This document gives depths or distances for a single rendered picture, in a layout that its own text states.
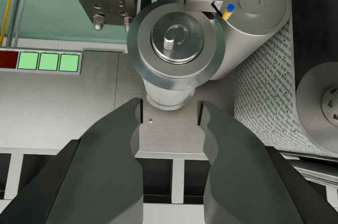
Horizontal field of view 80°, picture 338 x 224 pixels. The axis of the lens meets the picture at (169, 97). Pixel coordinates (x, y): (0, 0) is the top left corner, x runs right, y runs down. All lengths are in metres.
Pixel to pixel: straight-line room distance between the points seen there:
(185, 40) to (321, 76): 0.22
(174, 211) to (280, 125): 0.39
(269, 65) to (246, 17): 0.11
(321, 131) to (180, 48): 0.24
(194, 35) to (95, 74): 0.42
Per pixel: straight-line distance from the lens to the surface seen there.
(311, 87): 0.37
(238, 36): 0.35
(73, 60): 0.69
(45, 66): 0.72
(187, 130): 0.61
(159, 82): 0.29
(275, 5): 0.39
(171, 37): 0.26
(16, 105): 0.74
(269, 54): 0.43
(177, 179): 0.63
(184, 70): 0.29
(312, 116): 0.37
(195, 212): 0.66
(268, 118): 0.41
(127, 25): 0.68
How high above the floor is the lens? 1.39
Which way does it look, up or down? 10 degrees down
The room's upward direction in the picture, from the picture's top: 178 degrees counter-clockwise
